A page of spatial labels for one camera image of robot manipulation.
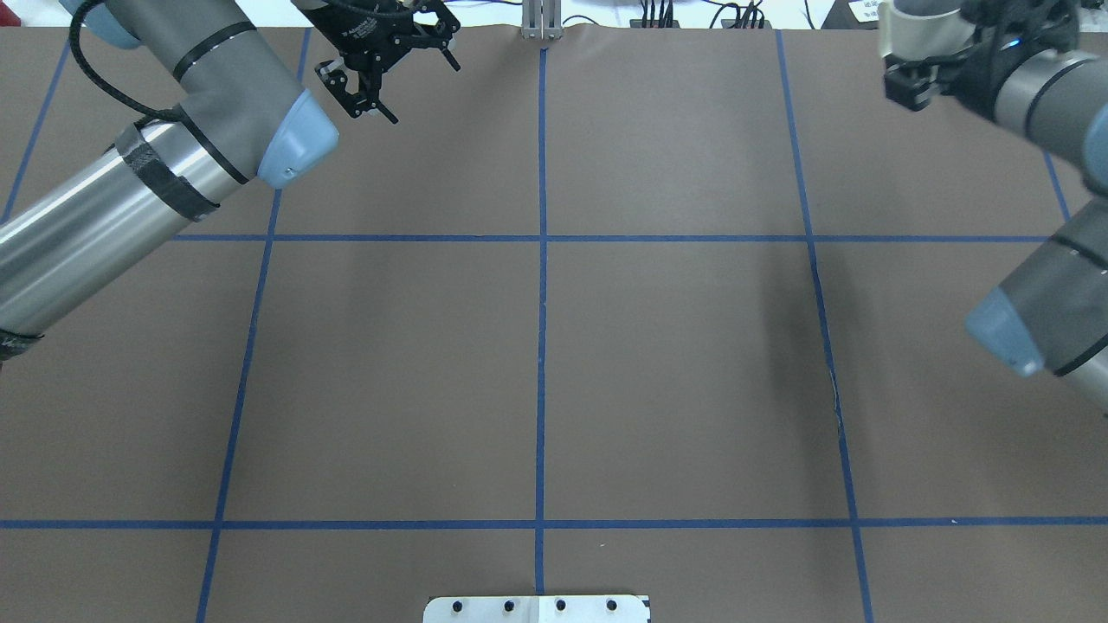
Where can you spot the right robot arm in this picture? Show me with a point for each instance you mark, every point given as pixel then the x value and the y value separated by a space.
pixel 1020 66

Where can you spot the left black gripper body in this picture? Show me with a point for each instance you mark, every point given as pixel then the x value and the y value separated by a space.
pixel 353 36

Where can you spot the white mug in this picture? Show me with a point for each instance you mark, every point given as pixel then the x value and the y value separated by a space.
pixel 916 30

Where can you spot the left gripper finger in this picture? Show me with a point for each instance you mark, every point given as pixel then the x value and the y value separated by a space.
pixel 357 90
pixel 439 34

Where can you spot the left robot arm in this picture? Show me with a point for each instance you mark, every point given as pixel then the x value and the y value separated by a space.
pixel 244 116

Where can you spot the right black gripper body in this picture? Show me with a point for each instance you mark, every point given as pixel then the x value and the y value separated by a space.
pixel 976 76

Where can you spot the metal mounting plate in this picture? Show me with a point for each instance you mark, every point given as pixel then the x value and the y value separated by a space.
pixel 539 608

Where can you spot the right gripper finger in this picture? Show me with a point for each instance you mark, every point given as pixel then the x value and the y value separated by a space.
pixel 913 83

